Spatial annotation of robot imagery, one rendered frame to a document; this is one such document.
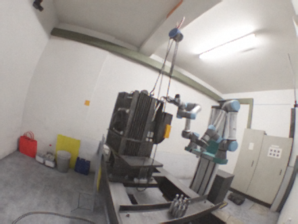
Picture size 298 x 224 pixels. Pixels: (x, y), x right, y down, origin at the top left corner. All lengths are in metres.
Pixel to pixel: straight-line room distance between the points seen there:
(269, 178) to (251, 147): 0.96
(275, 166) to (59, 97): 4.72
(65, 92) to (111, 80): 0.97
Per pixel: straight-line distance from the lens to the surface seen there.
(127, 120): 1.27
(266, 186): 3.45
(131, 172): 1.41
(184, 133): 1.79
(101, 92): 2.50
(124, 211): 0.94
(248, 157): 3.51
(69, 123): 2.51
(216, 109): 1.89
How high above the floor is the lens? 1.31
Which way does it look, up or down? 5 degrees up
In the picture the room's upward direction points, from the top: 15 degrees clockwise
